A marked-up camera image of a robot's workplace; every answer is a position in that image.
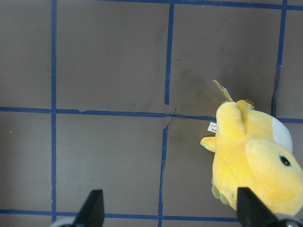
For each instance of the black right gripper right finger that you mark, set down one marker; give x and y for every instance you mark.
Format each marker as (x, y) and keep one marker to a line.
(251, 211)

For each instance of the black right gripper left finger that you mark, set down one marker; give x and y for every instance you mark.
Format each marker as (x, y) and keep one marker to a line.
(91, 213)

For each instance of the yellow plush penguin toy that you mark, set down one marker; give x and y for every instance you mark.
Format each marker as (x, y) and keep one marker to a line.
(253, 149)

